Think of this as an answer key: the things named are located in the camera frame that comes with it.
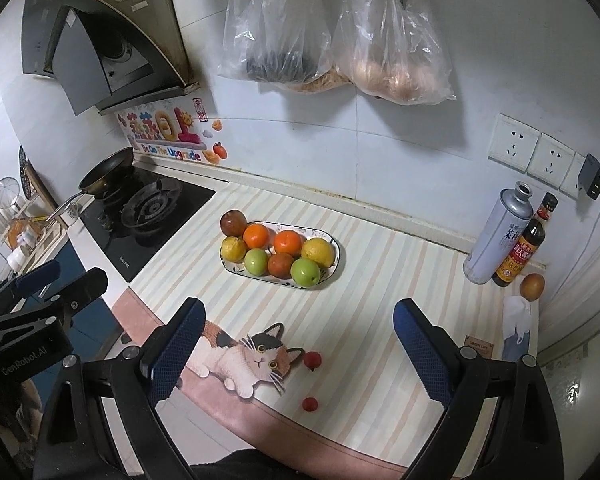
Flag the dark red apple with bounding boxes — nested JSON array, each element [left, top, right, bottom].
[[220, 209, 248, 237]]

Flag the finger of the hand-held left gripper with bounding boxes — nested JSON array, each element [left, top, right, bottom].
[[0, 260, 62, 311], [30, 267, 110, 328]]

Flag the wooden framed board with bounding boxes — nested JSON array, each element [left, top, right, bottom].
[[17, 145, 43, 201]]

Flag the black range hood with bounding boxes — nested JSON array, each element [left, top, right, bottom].
[[21, 0, 201, 117]]

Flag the oval floral ceramic plate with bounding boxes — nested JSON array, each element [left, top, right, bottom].
[[221, 220, 341, 291]]

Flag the dish rack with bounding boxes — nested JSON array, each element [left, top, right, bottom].
[[0, 175, 71, 271]]

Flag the white crumpled tissue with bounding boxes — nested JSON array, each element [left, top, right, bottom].
[[502, 296, 532, 341]]

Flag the small yellow pear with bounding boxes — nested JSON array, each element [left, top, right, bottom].
[[220, 236, 247, 262]]

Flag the blue tissue pack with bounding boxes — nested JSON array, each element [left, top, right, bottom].
[[502, 310, 538, 361]]

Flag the plastic bag with dark contents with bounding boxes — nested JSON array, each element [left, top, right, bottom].
[[216, 0, 338, 93]]

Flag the dark sauce bottle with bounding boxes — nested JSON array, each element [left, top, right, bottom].
[[492, 192, 559, 288]]

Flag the striped table cloth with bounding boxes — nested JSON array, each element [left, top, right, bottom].
[[111, 180, 540, 476]]

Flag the orange mandarin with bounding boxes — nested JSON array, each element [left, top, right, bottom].
[[273, 229, 303, 256], [243, 223, 271, 250]]

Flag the green apple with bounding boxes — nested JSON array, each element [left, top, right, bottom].
[[290, 257, 322, 288], [244, 248, 269, 276]]

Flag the person's dark clothing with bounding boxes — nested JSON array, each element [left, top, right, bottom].
[[187, 447, 406, 480]]

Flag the grey metal can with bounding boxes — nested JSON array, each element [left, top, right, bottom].
[[463, 181, 534, 286]]

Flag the yellow lemon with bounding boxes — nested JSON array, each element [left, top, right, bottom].
[[301, 237, 336, 268]]

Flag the red-brown round fruit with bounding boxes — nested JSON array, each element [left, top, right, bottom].
[[267, 252, 295, 279]]

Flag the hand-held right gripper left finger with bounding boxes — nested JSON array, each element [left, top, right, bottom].
[[32, 297, 207, 480]]

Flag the white round strainer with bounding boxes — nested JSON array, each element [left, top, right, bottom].
[[0, 177, 26, 216]]

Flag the plastic bag with pale produce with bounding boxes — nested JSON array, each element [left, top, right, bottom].
[[330, 0, 457, 106]]

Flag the black gas stove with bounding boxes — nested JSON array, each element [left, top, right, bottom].
[[78, 162, 217, 283]]

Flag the black frying pan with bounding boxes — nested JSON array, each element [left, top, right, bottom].
[[45, 147, 135, 223]]

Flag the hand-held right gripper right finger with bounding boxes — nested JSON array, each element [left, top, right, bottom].
[[392, 297, 566, 480]]

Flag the colourful wall sticker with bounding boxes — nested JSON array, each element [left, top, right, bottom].
[[116, 97, 229, 165]]

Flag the black plug charger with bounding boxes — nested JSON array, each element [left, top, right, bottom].
[[577, 154, 600, 201]]

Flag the brown onion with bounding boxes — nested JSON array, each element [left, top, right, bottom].
[[519, 273, 546, 302]]

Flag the white wall socket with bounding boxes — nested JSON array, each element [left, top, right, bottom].
[[560, 152, 591, 198], [526, 132, 576, 183], [487, 113, 541, 171]]

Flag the blue kitchen cabinet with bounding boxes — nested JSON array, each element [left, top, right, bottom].
[[70, 240, 126, 356]]

